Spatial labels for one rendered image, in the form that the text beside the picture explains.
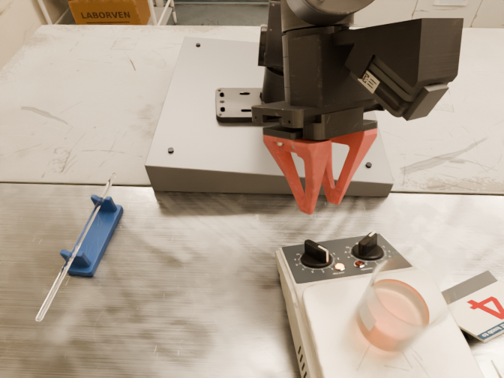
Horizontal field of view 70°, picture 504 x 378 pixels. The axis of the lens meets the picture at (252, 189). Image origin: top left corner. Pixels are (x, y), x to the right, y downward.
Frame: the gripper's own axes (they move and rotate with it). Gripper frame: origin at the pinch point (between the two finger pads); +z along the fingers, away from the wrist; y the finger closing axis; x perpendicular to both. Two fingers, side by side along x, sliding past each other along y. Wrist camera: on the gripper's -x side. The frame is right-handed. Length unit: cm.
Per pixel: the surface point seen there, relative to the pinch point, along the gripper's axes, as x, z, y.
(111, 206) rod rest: 22.7, 3.2, -14.6
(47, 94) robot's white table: 54, -10, -16
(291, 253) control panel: 4.1, 7.3, -0.5
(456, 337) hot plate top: -12.1, 9.2, 2.9
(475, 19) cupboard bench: 113, -30, 250
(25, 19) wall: 223, -46, -5
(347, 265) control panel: -1.4, 7.3, 2.2
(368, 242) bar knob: -1.8, 5.6, 4.9
